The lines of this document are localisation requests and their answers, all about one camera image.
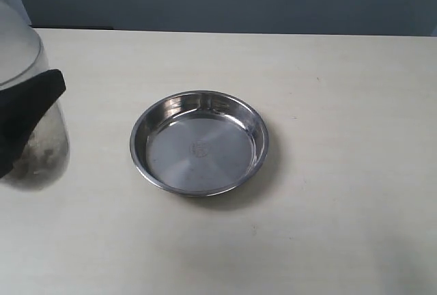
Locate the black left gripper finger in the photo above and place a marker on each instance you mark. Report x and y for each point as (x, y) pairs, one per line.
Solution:
(22, 107)

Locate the clear plastic shaker bottle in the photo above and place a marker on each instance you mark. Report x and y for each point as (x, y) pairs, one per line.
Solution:
(46, 153)

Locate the round stainless steel dish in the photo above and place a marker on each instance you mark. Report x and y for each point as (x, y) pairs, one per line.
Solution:
(199, 143)

